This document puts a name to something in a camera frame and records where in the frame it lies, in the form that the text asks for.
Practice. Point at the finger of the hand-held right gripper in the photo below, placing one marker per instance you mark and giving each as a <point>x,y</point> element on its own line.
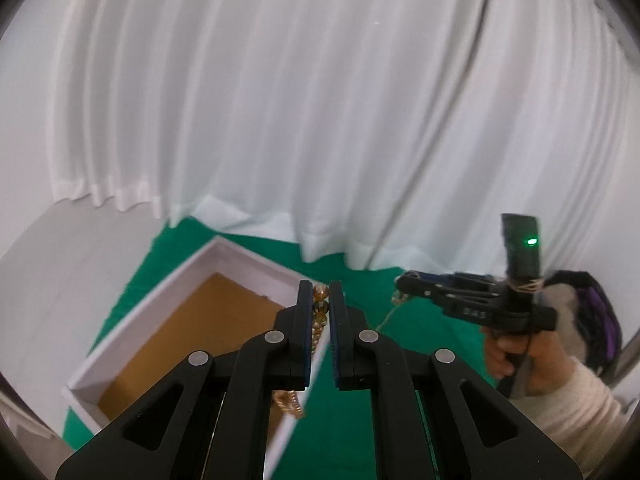
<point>420,292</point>
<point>425,279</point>

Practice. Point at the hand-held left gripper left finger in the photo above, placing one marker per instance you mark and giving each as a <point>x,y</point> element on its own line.
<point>303,340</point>

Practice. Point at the metal pole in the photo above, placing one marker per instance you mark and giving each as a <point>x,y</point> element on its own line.
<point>627,360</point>

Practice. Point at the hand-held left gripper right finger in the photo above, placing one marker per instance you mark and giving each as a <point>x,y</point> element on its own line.
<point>336,340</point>

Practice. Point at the person's right forearm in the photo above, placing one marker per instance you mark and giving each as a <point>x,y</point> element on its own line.
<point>575,420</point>

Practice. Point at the white curtain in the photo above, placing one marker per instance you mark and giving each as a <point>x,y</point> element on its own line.
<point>300,110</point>

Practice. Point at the green cloth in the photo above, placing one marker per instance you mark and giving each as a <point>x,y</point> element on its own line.
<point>430,340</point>

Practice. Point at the white box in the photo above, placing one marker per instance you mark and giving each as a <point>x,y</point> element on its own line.
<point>240,265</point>

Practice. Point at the person's right hand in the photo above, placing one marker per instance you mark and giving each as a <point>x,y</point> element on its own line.
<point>540,360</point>

